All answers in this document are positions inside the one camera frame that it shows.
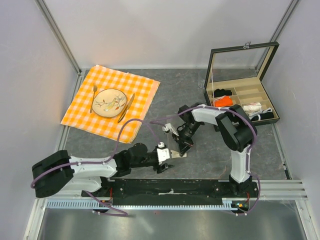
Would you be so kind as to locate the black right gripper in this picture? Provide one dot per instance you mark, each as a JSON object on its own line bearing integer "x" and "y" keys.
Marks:
{"x": 185, "y": 144}

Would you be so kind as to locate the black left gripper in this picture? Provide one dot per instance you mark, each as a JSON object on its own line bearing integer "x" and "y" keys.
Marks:
{"x": 159, "y": 168}

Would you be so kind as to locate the grey cream underwear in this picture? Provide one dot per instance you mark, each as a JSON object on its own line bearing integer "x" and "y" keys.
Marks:
{"x": 171, "y": 144}

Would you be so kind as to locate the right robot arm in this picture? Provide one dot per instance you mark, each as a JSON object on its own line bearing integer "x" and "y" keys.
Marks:
{"x": 236, "y": 129}

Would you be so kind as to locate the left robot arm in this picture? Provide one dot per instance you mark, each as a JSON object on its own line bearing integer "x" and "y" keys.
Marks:
{"x": 61, "y": 173}

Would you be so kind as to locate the orange rolled underwear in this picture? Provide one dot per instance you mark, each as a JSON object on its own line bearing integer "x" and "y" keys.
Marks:
{"x": 224, "y": 101}

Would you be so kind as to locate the white pink rolled underwear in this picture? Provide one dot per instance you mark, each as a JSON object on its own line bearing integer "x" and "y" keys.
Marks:
{"x": 252, "y": 107}

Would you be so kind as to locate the black white rolled underwear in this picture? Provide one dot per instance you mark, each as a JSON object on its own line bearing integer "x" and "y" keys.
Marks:
{"x": 261, "y": 115}

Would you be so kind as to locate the gold knife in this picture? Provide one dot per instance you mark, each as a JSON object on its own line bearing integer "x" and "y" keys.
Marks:
{"x": 126, "y": 108}

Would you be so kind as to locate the beige bird pattern plate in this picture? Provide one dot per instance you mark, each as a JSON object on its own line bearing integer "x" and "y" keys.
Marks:
{"x": 109, "y": 103}

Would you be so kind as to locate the black compartment storage box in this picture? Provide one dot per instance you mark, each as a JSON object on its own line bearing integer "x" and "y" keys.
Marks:
{"x": 241, "y": 69}

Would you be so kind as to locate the orange white checkered cloth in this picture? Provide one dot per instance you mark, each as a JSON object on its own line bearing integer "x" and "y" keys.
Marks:
{"x": 78, "y": 115}

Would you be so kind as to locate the gold fork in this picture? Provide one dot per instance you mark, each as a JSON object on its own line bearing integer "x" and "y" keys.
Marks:
{"x": 95, "y": 88}

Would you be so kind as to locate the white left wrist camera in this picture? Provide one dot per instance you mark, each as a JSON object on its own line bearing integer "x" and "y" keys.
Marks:
{"x": 163, "y": 153}

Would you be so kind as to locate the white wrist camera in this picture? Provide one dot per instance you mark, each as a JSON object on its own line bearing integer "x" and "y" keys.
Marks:
{"x": 169, "y": 128}
{"x": 163, "y": 153}

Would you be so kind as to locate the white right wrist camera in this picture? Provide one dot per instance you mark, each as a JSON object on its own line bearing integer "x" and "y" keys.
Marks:
{"x": 169, "y": 128}

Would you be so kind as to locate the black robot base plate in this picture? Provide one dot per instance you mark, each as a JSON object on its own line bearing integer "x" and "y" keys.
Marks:
{"x": 170, "y": 192}

